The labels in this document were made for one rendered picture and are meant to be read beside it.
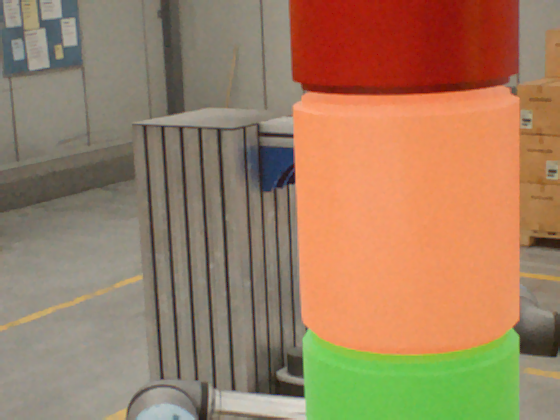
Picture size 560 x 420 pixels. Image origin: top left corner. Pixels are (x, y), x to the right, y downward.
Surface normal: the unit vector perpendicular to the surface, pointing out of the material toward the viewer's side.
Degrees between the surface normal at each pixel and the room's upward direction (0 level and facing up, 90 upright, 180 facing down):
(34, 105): 90
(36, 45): 90
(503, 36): 90
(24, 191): 90
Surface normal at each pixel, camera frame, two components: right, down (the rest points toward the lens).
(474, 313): 0.53, 0.15
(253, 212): 0.83, 0.08
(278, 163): -0.56, 0.19
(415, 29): 0.04, 0.21
